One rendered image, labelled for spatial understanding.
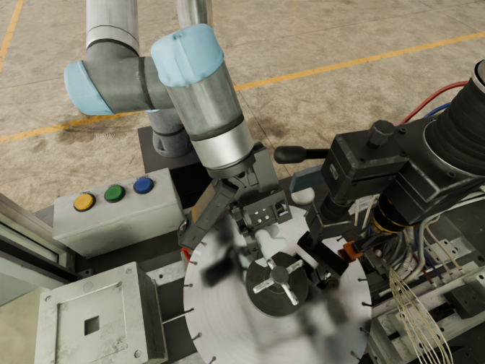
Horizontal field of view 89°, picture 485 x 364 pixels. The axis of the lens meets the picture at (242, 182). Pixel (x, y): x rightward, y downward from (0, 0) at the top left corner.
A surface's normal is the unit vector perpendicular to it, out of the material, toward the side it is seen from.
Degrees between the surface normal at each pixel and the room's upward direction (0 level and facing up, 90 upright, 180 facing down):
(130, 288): 0
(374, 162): 45
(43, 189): 0
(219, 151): 65
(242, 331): 0
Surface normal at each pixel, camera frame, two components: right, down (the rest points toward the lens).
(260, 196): -0.33, -0.82
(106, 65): 0.11, -0.31
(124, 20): 0.75, -0.27
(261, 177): 0.21, 0.41
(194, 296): 0.00, -0.58
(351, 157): -0.69, -0.29
